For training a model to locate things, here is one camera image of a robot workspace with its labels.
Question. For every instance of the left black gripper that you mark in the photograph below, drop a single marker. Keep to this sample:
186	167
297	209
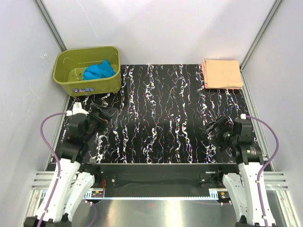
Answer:
105	113

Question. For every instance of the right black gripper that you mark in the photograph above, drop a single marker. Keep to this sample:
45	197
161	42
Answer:
223	124

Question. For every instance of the blue t shirt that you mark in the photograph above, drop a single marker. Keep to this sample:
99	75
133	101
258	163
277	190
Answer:
99	71

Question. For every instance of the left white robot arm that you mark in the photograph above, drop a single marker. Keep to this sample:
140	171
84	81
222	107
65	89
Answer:
72	177

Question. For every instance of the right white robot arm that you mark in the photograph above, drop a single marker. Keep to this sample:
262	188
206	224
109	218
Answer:
246	186

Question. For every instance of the black marbled table mat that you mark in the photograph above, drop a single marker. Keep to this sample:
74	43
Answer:
161	112

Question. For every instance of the olive green plastic basket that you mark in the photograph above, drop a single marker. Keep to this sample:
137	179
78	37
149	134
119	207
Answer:
70	66

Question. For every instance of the folded peach t shirt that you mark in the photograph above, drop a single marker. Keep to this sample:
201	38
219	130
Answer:
222	74

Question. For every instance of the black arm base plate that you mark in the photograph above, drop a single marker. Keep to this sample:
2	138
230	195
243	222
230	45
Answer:
218	169

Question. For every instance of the aluminium frame rail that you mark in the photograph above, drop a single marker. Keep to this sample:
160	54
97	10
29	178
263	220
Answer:
273	180

